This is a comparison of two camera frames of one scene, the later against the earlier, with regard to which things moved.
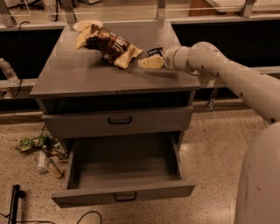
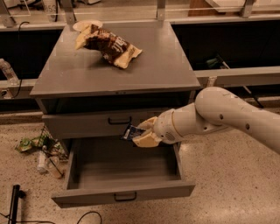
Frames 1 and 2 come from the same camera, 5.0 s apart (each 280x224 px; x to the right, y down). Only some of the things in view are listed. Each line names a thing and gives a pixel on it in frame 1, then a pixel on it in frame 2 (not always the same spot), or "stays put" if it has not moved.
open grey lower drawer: (123, 168) stays put
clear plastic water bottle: (11, 77) stays put
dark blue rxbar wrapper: (156, 51) to (132, 132)
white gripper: (170, 60) to (164, 127)
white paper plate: (80, 24) stays put
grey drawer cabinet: (83, 95) stays put
